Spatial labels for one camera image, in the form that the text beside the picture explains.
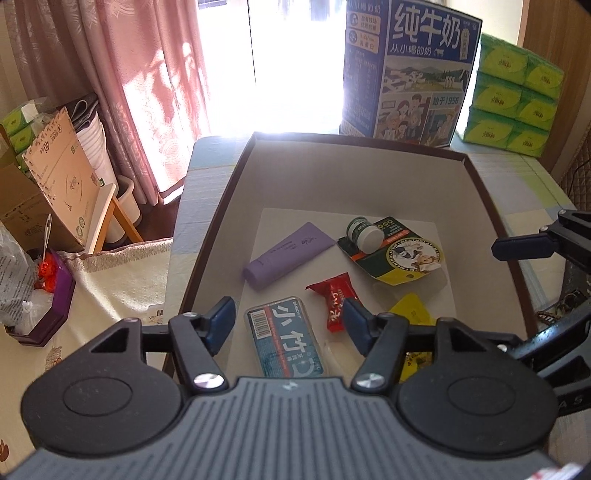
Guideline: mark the purple tube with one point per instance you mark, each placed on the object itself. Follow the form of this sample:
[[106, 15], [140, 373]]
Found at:
[[286, 256]]

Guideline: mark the cream blanket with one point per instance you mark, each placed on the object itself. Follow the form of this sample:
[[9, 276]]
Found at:
[[115, 286]]

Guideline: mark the wooden frame stool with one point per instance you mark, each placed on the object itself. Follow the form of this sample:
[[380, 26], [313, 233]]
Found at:
[[102, 210]]

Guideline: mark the brown storage box white inside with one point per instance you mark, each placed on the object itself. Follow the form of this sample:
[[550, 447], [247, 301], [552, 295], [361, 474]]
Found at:
[[323, 175]]

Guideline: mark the wooden cabinet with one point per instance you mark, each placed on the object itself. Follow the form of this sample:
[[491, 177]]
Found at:
[[568, 46]]

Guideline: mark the clear plastic bag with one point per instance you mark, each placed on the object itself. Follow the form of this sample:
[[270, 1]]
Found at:
[[14, 272]]

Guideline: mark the stack of green tissue packs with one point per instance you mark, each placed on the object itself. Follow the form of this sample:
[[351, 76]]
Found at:
[[508, 101]]

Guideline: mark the red snack packet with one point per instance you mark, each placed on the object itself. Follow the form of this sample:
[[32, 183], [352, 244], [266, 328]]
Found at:
[[334, 295]]

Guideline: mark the small green tissue packs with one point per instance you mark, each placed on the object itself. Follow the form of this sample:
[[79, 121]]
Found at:
[[14, 124]]

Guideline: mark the pink curtain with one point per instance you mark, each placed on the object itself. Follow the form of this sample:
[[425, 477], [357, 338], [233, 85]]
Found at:
[[152, 92]]

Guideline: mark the brown patterned chair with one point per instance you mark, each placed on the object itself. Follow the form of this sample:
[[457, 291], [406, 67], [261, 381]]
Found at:
[[579, 170]]

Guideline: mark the open cardboard box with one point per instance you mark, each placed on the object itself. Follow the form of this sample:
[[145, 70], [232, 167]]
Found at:
[[55, 175]]

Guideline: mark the green card with white bottle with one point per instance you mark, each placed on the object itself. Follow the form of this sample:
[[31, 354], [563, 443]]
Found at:
[[401, 258]]

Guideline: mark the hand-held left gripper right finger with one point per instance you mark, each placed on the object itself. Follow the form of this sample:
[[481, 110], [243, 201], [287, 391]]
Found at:
[[355, 323]]

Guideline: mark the stacked white plastic bins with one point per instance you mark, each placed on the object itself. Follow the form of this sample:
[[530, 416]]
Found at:
[[99, 147]]

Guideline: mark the white paper sheet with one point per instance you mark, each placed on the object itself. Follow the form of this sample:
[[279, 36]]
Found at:
[[295, 217]]

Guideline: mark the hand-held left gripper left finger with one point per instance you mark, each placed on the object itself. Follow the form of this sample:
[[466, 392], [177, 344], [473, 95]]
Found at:
[[220, 321]]

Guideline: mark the yellow snack packet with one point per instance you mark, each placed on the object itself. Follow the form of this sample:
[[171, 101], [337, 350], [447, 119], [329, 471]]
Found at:
[[411, 309]]

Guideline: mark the blue printed milk carton box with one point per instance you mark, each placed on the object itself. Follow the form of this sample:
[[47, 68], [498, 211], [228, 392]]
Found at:
[[415, 69]]

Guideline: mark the blue rectangular packet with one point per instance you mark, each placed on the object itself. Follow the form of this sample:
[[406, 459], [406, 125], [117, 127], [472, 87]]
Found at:
[[284, 337]]

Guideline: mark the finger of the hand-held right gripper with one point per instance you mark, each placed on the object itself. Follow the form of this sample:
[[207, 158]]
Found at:
[[521, 248], [554, 337]]

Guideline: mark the purple open box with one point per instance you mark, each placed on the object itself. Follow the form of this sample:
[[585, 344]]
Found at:
[[55, 309]]

